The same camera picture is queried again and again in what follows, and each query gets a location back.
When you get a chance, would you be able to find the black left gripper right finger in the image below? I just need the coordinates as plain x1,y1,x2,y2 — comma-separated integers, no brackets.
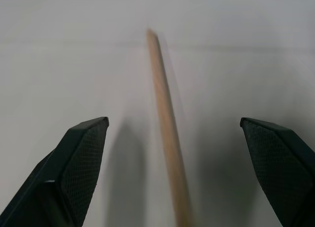
240,117,315,227

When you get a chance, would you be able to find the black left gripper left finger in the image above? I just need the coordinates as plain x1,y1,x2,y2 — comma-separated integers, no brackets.
0,116,110,227

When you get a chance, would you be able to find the wooden chopstick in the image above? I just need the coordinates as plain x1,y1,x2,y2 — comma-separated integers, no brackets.
146,28,195,227

